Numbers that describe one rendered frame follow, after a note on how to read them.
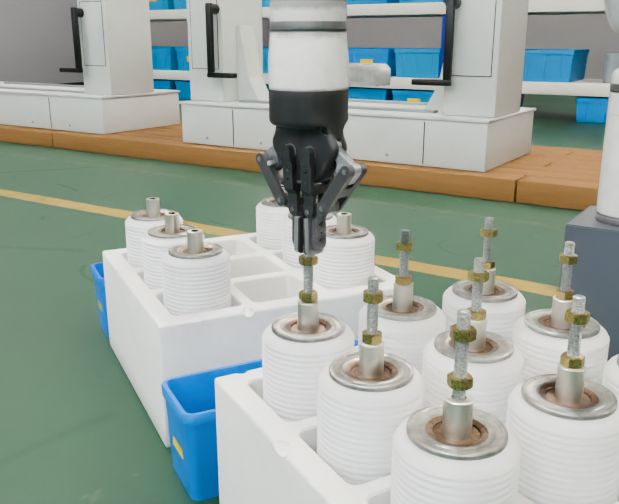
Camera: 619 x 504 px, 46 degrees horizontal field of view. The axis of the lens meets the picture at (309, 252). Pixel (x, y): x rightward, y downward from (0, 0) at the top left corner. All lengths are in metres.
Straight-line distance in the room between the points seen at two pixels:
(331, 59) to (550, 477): 0.40
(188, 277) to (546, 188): 1.73
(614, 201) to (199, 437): 0.61
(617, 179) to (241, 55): 2.53
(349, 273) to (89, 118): 2.90
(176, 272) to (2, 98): 3.47
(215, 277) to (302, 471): 0.41
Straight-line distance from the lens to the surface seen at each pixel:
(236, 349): 1.01
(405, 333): 0.77
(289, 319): 0.77
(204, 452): 0.90
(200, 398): 0.98
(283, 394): 0.74
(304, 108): 0.66
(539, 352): 0.77
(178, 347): 0.98
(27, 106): 4.24
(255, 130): 3.15
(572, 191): 2.52
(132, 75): 3.92
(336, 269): 1.09
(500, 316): 0.85
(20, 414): 1.19
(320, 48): 0.66
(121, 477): 1.00
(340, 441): 0.65
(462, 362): 0.55
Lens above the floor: 0.54
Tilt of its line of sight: 16 degrees down
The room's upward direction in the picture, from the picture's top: straight up
